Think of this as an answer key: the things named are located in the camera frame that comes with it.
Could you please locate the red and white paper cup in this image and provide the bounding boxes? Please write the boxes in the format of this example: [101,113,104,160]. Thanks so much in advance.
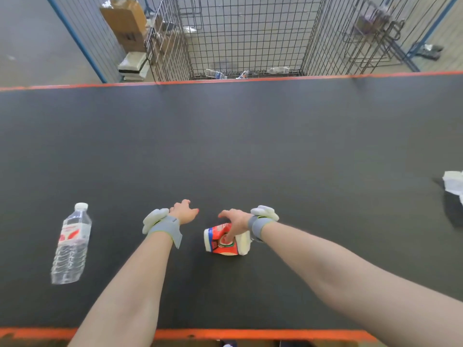
[204,223,252,256]

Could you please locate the person's right forearm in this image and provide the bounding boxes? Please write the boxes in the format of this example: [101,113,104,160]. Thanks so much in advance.
[260,222,463,347]

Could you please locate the person's left forearm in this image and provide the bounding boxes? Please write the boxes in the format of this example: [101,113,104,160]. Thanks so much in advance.
[68,231,174,347]

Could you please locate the grey wristband with white tracker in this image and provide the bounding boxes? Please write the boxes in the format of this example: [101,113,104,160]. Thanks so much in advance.
[248,205,280,243]
[142,208,183,249]

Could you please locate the blue framed mesh fence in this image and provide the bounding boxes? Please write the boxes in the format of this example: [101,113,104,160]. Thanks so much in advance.
[45,0,152,84]

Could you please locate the crumpled white plastic bag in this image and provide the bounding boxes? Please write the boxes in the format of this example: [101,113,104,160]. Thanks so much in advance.
[442,171,463,207]

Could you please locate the person's right hand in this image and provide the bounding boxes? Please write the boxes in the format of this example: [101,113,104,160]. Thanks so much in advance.
[218,209,254,246]

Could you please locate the black wire mesh cage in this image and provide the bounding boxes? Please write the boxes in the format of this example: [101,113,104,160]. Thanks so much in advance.
[145,0,366,82]

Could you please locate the blue metal frame post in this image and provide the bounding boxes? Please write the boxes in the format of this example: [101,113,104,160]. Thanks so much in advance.
[389,0,461,73]

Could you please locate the person's left hand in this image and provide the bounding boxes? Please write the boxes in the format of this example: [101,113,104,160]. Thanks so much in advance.
[169,199,200,225]

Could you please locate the clear plastic water bottle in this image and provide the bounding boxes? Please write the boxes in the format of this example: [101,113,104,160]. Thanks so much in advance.
[51,202,93,285]

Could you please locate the stack of white foam trays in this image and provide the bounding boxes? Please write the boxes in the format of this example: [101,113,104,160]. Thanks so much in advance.
[117,51,150,82]

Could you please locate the brown cardboard box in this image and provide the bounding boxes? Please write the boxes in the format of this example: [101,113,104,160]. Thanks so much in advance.
[100,0,150,53]

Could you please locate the black wire rack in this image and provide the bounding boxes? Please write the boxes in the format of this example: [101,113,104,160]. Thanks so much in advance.
[342,0,406,75]

